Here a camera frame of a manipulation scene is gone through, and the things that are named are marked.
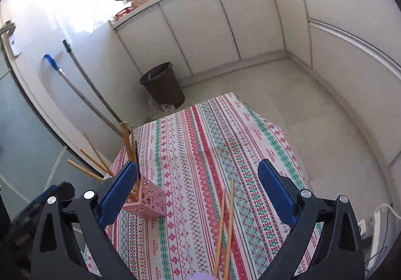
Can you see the brown trash bin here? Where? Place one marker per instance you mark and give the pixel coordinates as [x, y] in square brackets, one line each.
[163, 85]

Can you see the clear plastic bag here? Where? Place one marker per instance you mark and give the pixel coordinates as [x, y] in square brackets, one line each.
[167, 107]

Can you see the wooden chopstick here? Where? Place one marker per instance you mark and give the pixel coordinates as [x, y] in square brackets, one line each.
[94, 161]
[229, 226]
[124, 137]
[129, 139]
[219, 233]
[84, 170]
[97, 153]

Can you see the lilac object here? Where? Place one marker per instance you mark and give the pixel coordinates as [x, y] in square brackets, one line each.
[203, 277]

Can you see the white kitchen cabinets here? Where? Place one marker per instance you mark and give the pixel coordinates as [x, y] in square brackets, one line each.
[250, 16]

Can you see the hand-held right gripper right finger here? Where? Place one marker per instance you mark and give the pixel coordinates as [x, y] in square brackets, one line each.
[275, 186]

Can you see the frosted glass door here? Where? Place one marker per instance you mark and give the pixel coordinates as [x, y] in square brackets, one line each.
[18, 129]

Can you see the red plastic basket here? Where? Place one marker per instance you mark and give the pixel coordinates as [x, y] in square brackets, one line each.
[125, 12]

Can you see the striped patterned tablecloth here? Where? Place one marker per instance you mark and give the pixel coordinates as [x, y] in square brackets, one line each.
[200, 148]

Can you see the pink perforated utensil holder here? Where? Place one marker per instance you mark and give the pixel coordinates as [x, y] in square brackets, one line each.
[150, 201]

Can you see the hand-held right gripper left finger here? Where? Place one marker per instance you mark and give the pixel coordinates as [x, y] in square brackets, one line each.
[119, 186]

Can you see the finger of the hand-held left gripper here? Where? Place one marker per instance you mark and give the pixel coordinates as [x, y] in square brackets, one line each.
[66, 192]

